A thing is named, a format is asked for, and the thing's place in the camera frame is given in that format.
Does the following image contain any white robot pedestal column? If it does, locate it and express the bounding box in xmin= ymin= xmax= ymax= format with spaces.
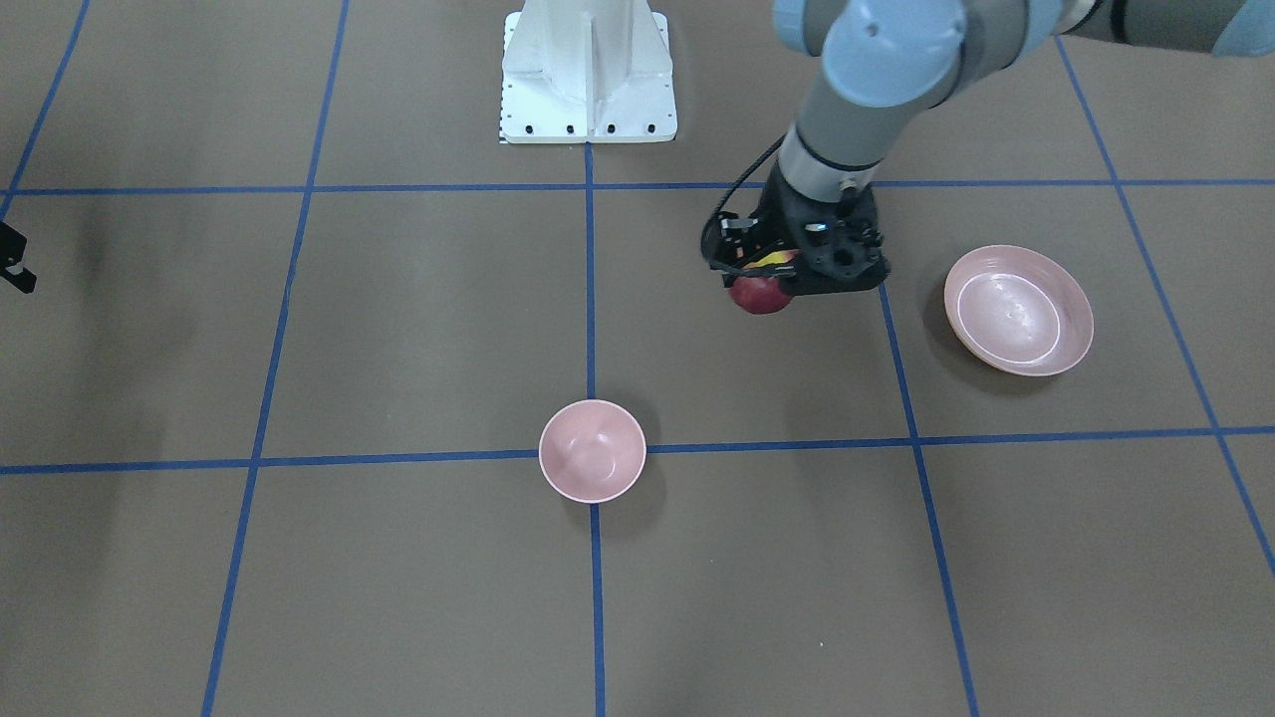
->
xmin=499 ymin=1 xmax=678 ymax=144

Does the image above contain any pink bowl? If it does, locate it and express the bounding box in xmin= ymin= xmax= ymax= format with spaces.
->
xmin=537 ymin=399 xmax=646 ymax=505

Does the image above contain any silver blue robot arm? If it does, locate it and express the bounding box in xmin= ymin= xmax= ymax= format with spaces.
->
xmin=754 ymin=1 xmax=1274 ymax=299

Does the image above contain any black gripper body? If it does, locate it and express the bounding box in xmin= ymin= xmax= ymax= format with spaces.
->
xmin=757 ymin=175 xmax=890 ymax=295

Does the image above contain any pink plate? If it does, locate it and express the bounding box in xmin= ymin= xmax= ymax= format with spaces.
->
xmin=942 ymin=245 xmax=1097 ymax=378

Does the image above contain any red apple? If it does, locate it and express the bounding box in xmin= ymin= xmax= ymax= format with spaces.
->
xmin=727 ymin=250 xmax=798 ymax=315

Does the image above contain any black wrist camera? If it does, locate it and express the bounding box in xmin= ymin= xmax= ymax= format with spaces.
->
xmin=697 ymin=211 xmax=791 ymax=282

